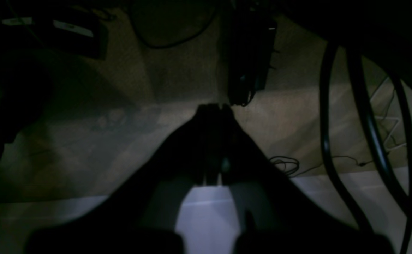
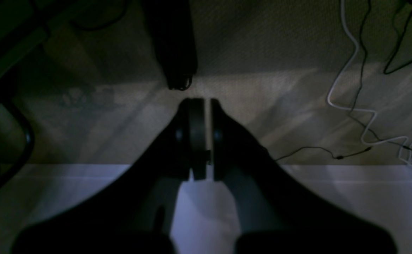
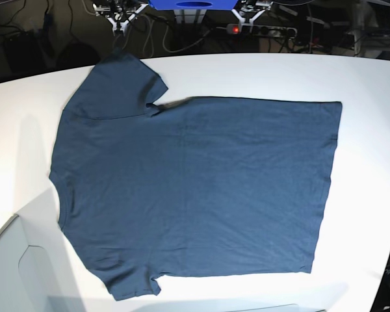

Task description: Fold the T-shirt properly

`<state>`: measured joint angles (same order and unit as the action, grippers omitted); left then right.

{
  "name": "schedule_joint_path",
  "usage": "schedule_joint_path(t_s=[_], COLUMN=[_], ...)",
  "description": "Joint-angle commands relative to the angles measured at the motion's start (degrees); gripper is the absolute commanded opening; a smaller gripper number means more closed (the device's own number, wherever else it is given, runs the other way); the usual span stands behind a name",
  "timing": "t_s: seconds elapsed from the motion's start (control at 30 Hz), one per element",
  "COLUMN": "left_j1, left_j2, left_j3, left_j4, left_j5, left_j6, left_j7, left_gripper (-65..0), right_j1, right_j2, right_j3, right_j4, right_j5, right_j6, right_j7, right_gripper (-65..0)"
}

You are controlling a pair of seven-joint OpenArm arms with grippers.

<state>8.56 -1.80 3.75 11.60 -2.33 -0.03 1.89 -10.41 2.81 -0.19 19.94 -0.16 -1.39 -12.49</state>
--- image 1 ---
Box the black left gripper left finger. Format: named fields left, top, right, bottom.
left=26, top=104, right=222, bottom=254

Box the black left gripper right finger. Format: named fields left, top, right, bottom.
left=221, top=105, right=394, bottom=254

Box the black power strip on floor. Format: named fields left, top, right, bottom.
left=227, top=12, right=278, bottom=107

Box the dark box with white label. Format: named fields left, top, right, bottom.
left=0, top=7, right=108, bottom=59

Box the thin black floor cable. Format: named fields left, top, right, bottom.
left=269, top=155, right=374, bottom=177

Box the thick black cable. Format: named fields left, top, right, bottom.
left=345, top=46, right=412, bottom=254
left=319, top=42, right=374, bottom=233

